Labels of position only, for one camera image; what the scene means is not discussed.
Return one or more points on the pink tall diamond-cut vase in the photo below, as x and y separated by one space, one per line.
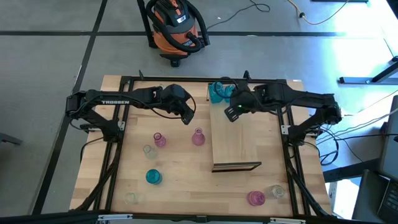
198 139

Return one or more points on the wooden shelf black metal frame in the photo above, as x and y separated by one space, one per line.
234 140

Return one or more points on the pink small bulbous vase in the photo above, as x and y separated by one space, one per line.
160 141

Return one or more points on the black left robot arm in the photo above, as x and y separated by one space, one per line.
115 101

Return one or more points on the silver mounting bracket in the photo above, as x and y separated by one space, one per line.
287 221
115 216

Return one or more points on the teal shouldered glass vase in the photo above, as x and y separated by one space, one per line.
229 93

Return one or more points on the grey monitor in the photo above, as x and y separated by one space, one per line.
391 149

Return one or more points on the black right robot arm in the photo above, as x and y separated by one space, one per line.
304 96

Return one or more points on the clear fluted glass vase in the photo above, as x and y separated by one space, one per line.
276 191

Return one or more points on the black side clamp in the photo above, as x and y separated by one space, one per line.
90 127

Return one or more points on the clear swirl bulbous glass vase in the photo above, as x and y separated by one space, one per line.
150 152

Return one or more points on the grey desk foot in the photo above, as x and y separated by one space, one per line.
354 80
9 139

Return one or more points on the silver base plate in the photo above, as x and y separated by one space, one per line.
285 129
121 125

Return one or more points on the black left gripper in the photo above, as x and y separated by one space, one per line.
175 95

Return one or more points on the orange black shop vacuum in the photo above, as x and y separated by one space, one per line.
174 37

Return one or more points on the teal textured glass vase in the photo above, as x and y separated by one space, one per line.
214 95
153 176

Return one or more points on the black stand leg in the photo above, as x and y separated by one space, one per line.
146 25

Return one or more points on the clear diamond-cut glass jar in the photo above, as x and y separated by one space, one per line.
161 85

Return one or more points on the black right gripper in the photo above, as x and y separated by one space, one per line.
245 101

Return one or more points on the pink wide glass vase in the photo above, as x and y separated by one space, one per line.
256 198

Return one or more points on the black keyboard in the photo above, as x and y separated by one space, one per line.
390 199

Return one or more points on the black table-level camera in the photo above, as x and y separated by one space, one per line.
201 218

